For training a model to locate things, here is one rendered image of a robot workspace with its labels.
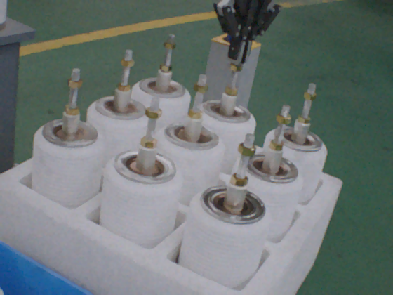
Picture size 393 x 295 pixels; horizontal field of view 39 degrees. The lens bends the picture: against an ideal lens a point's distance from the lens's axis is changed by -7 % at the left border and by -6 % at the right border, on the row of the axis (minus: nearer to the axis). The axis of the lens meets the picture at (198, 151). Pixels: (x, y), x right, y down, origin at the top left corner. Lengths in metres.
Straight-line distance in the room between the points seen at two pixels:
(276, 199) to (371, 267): 0.41
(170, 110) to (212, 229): 0.32
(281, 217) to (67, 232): 0.27
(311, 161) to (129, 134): 0.26
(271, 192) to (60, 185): 0.26
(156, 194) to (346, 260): 0.51
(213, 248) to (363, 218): 0.65
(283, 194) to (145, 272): 0.20
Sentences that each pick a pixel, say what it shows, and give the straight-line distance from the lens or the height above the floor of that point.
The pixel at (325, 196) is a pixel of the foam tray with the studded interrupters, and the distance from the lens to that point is 0.89.
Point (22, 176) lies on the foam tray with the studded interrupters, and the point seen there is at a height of 0.18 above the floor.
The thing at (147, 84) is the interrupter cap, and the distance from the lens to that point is 0.94.
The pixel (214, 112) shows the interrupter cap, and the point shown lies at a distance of 0.88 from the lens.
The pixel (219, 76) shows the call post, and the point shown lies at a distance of 1.04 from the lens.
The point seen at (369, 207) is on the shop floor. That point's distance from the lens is 1.29.
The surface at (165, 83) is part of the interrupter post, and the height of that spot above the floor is 0.26.
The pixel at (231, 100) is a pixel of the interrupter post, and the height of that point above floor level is 0.28.
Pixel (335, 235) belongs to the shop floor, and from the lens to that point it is 1.15.
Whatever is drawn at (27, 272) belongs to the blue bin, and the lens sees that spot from 0.76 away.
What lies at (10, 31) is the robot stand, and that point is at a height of 0.30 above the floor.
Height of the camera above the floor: 0.59
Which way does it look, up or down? 27 degrees down
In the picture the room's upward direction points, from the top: 12 degrees clockwise
